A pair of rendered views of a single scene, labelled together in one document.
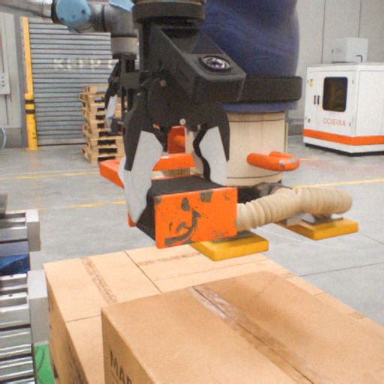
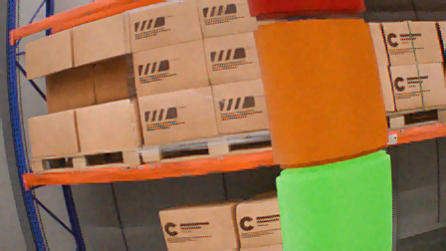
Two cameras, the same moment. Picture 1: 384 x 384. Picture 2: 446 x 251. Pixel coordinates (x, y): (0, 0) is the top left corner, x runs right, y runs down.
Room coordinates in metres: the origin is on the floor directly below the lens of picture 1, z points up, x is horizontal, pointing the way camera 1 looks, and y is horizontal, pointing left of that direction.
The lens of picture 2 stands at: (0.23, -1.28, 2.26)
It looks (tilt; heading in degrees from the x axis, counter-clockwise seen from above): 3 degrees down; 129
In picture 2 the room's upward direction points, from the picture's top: 9 degrees counter-clockwise
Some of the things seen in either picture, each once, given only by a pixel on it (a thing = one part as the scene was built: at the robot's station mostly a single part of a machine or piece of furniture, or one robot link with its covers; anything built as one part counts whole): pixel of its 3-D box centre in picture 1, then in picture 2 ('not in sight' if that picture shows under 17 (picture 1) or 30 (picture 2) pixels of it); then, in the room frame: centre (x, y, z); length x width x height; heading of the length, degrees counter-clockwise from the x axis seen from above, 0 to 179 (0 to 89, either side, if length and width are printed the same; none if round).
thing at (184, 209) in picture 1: (180, 208); not in sight; (0.46, 0.01, 1.25); 0.09 x 0.08 x 0.05; 117
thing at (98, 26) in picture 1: (85, 18); not in sight; (1.35, 0.30, 1.54); 0.11 x 0.11 x 0.08; 89
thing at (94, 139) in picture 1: (113, 121); not in sight; (8.59, 1.47, 0.65); 1.29 x 1.10 x 1.31; 20
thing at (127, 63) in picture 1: (126, 76); not in sight; (1.36, 0.19, 1.39); 0.09 x 0.08 x 0.12; 27
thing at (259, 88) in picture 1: (235, 88); not in sight; (0.85, -0.08, 1.36); 0.23 x 0.23 x 0.04
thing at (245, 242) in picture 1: (190, 214); not in sight; (0.80, 0.00, 1.14); 0.34 x 0.10 x 0.05; 27
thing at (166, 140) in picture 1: (177, 137); not in sight; (1.07, 0.04, 1.24); 0.10 x 0.08 x 0.06; 117
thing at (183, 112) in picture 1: (166, 70); not in sight; (0.49, 0.03, 1.38); 0.09 x 0.08 x 0.12; 27
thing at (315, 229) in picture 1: (276, 201); not in sight; (0.89, -0.16, 1.14); 0.34 x 0.10 x 0.05; 27
